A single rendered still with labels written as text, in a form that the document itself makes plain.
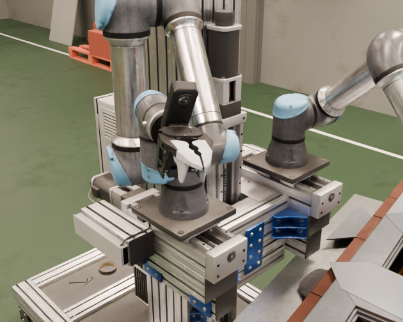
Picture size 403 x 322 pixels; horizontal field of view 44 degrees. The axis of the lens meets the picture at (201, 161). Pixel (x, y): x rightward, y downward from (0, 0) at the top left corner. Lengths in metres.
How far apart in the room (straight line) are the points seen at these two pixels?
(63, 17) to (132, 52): 8.29
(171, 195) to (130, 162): 0.17
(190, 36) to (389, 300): 0.90
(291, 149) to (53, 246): 1.96
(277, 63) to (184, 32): 5.29
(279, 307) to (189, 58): 0.89
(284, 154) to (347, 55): 4.21
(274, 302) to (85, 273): 1.23
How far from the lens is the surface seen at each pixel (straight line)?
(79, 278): 2.62
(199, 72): 1.15
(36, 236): 3.42
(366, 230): 1.86
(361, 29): 5.77
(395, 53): 1.44
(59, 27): 9.58
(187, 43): 1.19
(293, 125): 1.70
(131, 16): 1.21
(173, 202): 1.41
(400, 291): 1.58
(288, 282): 1.80
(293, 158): 1.74
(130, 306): 2.42
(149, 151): 1.05
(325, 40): 6.01
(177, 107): 0.87
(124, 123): 1.29
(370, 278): 1.60
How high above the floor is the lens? 1.78
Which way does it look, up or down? 24 degrees down
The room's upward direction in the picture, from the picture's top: straight up
